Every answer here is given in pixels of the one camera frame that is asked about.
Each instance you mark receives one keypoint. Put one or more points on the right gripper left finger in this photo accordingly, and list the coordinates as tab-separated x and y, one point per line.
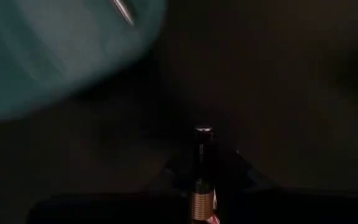
182	186

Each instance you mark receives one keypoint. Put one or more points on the teal plastic bin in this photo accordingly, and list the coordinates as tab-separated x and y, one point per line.
57	56

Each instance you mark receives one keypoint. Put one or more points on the silver AA battery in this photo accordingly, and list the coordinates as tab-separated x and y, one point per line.
124	11

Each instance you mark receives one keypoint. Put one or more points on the black copper-top Duracell battery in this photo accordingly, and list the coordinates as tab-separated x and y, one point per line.
202	174

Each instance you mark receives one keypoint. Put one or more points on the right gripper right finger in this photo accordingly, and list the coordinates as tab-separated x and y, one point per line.
228	186

